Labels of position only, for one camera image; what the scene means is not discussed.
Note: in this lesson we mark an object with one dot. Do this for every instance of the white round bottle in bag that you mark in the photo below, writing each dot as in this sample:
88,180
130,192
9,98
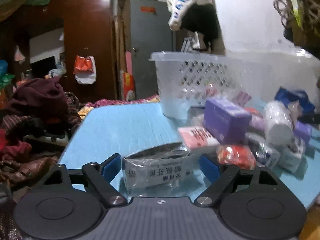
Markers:
277,123

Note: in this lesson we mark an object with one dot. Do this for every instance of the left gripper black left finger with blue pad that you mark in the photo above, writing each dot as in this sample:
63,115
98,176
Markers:
98,178

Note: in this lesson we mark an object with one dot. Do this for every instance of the dark red wooden wardrobe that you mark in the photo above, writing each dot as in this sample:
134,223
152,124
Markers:
88,31

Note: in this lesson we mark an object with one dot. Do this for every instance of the maroon clothes pile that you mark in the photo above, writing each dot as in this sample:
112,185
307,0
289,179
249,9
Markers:
37,106

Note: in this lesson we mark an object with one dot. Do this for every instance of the white medicine box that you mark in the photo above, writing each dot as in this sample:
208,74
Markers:
158,165

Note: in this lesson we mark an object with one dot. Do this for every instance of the white plastic lattice basket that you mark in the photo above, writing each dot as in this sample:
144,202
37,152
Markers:
188,79

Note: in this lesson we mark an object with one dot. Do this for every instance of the white black hanging jacket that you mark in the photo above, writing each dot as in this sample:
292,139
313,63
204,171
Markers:
199,19

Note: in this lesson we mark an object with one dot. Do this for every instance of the metal crutches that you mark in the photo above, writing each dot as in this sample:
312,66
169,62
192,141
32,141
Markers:
189,45

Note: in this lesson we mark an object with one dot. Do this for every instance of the blue shopping bag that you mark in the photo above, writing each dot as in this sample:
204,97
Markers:
296,101

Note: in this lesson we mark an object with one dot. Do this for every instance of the pink white flat box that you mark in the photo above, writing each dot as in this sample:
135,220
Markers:
197,137

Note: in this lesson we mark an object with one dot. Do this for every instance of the red white hanging bag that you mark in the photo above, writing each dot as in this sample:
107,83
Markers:
85,70

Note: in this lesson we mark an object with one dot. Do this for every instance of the dark hanging bag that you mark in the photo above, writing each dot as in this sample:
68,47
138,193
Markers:
302,24

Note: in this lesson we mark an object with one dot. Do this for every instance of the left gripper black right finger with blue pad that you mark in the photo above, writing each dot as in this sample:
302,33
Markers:
221,177

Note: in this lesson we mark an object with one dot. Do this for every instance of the red item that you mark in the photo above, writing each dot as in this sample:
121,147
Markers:
238,155

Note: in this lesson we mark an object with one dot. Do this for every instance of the white black labelled box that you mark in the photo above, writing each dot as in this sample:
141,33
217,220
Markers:
288,157

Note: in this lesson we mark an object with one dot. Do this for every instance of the purple cube box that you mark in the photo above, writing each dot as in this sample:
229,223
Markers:
226,121

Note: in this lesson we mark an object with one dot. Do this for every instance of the red yellow printed bag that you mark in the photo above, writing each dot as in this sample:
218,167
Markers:
127,87

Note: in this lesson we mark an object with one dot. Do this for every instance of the grey metal door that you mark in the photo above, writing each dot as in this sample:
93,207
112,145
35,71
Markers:
150,33

